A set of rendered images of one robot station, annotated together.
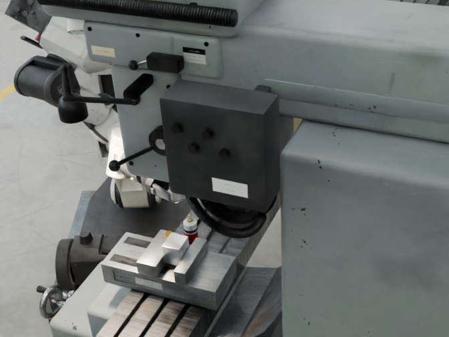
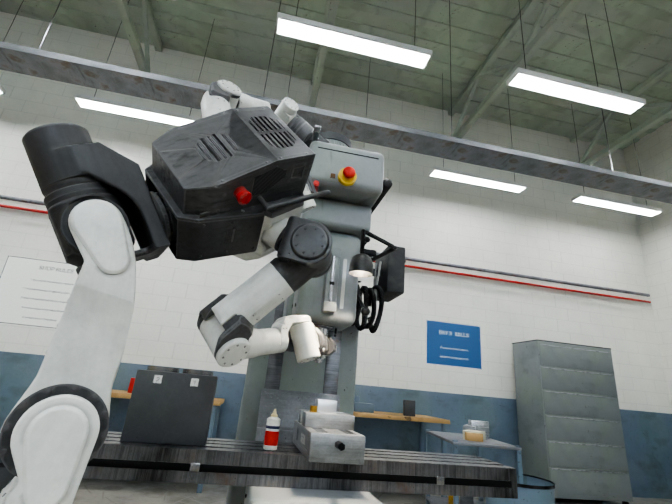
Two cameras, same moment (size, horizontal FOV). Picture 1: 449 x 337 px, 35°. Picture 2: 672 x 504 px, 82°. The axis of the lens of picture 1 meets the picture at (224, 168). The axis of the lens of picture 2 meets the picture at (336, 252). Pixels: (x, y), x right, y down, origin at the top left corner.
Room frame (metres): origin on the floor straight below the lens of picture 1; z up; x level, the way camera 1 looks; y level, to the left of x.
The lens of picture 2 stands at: (2.27, 1.22, 1.11)
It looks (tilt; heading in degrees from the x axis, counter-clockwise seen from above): 19 degrees up; 234
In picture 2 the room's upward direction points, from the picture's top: 5 degrees clockwise
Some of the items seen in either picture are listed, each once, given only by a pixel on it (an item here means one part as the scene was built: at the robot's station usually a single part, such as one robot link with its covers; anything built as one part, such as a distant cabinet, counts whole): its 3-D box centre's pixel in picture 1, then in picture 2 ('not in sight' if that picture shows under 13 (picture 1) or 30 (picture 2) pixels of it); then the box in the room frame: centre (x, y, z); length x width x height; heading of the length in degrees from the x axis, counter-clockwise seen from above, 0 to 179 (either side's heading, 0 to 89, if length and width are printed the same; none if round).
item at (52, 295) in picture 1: (60, 304); not in sight; (1.74, 0.58, 0.63); 0.16 x 0.12 x 0.12; 64
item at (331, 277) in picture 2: not in sight; (331, 280); (1.57, 0.23, 1.45); 0.04 x 0.04 x 0.21; 64
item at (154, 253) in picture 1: (158, 252); (328, 420); (1.51, 0.20, 1.02); 0.15 x 0.06 x 0.04; 156
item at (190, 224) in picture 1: (190, 229); (272, 428); (1.65, 0.11, 0.99); 0.04 x 0.04 x 0.11
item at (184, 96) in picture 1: (220, 147); (390, 274); (1.09, 0.00, 1.62); 0.20 x 0.09 x 0.21; 64
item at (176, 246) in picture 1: (176, 249); (325, 409); (1.49, 0.15, 1.05); 0.06 x 0.05 x 0.06; 156
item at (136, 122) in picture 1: (168, 108); (325, 281); (1.52, 0.13, 1.47); 0.21 x 0.19 x 0.32; 154
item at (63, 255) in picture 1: (68, 264); not in sight; (2.10, 0.63, 0.50); 0.20 x 0.05 x 0.20; 177
